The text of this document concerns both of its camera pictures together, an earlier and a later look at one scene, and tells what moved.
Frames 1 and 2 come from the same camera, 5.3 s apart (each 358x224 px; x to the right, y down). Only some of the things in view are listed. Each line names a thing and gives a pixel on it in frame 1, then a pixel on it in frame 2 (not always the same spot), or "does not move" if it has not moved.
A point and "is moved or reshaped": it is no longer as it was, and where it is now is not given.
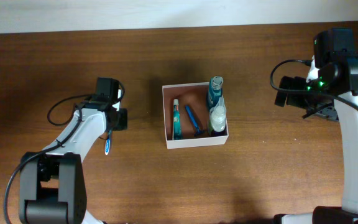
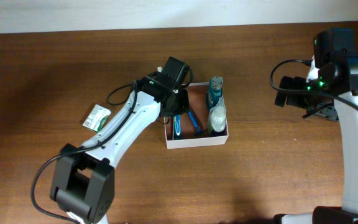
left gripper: x=123 y=122 to x=184 y=104
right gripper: x=329 y=110 does not move
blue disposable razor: x=198 y=130 does not move
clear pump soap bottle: x=217 y=118 does not move
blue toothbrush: x=107 y=144 is moved or reshaped
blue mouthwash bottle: x=214 y=91 does not move
